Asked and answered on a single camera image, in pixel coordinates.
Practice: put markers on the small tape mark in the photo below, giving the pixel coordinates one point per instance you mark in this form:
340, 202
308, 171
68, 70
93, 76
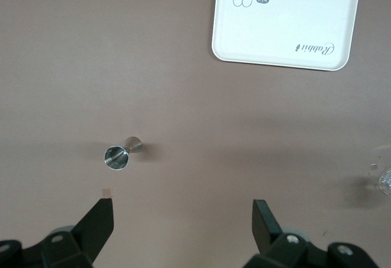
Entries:
107, 192

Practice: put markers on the white rabbit print tray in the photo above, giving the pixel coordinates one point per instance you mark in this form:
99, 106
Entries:
284, 30

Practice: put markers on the clear wine glass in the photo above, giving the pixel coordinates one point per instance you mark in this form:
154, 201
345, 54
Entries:
386, 181

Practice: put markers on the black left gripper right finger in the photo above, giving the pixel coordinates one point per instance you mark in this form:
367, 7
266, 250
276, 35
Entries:
268, 234

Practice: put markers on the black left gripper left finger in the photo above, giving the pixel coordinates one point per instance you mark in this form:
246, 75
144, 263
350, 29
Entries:
94, 228

